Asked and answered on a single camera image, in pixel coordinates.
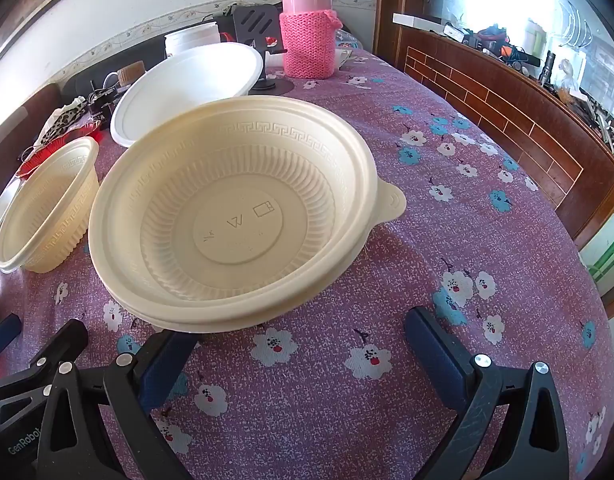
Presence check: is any pink thermos with knitted sleeve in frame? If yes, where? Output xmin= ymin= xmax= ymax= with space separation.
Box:
xmin=278 ymin=0 xmax=344 ymax=80

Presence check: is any row of small sill items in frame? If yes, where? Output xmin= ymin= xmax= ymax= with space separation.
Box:
xmin=442 ymin=0 xmax=614 ymax=161

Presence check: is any white plastic bowl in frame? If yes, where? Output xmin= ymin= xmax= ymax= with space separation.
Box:
xmin=110 ymin=43 xmax=266 ymax=149

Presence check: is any leopard print cloth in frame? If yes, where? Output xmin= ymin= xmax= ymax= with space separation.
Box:
xmin=34 ymin=96 xmax=90 ymax=151

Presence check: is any red plate with gold rim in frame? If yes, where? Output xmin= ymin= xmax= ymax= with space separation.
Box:
xmin=16 ymin=130 xmax=105 ymax=178

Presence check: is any black leather sofa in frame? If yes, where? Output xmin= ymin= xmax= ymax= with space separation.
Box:
xmin=59 ymin=5 xmax=238 ymax=106

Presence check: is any small black pump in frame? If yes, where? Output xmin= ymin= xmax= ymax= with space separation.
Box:
xmin=84 ymin=80 xmax=125 ymax=121

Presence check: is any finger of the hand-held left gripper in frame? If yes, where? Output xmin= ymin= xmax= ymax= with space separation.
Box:
xmin=0 ymin=312 xmax=24 ymax=362
xmin=7 ymin=318 xmax=90 ymax=397

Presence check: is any dark jar with cork lid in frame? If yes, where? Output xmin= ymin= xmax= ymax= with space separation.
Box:
xmin=118 ymin=61 xmax=146 ymax=86

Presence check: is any white flat box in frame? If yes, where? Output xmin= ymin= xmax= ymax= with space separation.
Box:
xmin=393 ymin=12 xmax=444 ymax=29

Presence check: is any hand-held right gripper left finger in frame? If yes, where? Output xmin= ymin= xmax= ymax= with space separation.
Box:
xmin=37 ymin=331 xmax=198 ymax=480

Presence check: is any clear plastic bag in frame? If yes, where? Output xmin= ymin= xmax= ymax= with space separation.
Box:
xmin=336 ymin=29 xmax=364 ymax=52

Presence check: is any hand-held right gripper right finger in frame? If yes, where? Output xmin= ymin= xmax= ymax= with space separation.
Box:
xmin=405 ymin=306 xmax=571 ymax=480

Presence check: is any white plastic jar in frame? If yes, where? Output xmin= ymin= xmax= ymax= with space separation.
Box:
xmin=164 ymin=22 xmax=222 ymax=58

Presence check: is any black phone stand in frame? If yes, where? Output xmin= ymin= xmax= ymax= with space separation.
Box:
xmin=232 ymin=4 xmax=292 ymax=95

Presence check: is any cream plastic bowl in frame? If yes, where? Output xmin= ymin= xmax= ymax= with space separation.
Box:
xmin=107 ymin=177 xmax=408 ymax=335
xmin=88 ymin=95 xmax=378 ymax=320
xmin=0 ymin=136 xmax=100 ymax=275

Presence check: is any brown fabric sofa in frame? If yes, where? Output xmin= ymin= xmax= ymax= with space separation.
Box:
xmin=0 ymin=82 xmax=62 ymax=211

